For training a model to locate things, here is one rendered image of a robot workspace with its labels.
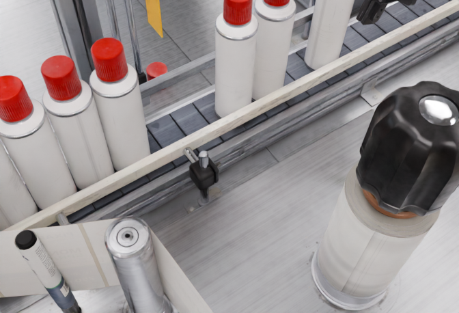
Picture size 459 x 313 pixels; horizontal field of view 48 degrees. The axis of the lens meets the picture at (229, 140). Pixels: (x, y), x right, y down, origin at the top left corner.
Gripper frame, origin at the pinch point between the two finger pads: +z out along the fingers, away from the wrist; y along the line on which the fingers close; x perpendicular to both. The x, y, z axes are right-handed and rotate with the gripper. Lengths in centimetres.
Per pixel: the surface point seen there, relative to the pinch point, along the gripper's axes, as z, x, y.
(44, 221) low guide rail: 22, -50, 4
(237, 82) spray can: 7.3, -25.4, 2.4
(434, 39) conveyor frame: 3.1, 13.6, 5.5
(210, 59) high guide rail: 7.7, -25.7, -3.1
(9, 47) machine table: 27, -40, -35
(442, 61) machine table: 6.4, 16.4, 7.7
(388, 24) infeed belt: 3.8, 8.8, -0.8
